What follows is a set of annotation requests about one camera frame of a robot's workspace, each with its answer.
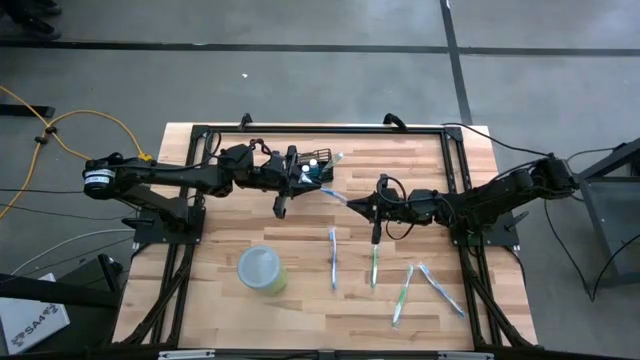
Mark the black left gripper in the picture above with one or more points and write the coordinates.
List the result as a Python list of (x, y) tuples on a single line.
[(272, 172)]

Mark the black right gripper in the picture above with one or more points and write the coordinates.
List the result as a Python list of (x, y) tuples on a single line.
[(420, 207)]

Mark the green toothbrush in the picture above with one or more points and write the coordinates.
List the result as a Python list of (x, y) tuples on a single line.
[(402, 295), (336, 160), (374, 265)]

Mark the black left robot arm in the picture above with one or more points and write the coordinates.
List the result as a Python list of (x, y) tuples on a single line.
[(165, 172)]

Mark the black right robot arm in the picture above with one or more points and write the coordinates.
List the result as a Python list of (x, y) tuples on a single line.
[(500, 195)]

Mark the pale green cup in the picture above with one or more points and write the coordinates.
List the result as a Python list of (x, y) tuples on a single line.
[(261, 270)]

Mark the black metal side table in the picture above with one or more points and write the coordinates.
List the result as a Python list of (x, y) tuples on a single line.
[(615, 215)]

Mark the black equipment stand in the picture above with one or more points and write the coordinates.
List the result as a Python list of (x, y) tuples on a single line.
[(75, 295)]

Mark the black flat floor bar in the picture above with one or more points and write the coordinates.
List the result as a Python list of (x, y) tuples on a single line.
[(25, 111)]

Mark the person's foot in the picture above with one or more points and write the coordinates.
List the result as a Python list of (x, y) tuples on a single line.
[(37, 29), (47, 7)]

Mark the white printed cardboard box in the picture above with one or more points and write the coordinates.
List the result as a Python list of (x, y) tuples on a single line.
[(30, 325)]

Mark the black aluminium table frame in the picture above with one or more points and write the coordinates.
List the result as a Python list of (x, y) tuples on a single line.
[(325, 129)]

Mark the black frame clamp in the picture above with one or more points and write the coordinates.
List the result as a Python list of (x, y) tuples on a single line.
[(395, 120), (245, 121)]

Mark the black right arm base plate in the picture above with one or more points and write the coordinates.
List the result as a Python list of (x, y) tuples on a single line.
[(505, 239)]

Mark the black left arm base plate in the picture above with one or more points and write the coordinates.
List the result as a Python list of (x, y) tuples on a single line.
[(160, 236)]

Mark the silver table edge bracket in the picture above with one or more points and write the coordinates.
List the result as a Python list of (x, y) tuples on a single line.
[(465, 356), (185, 354)]

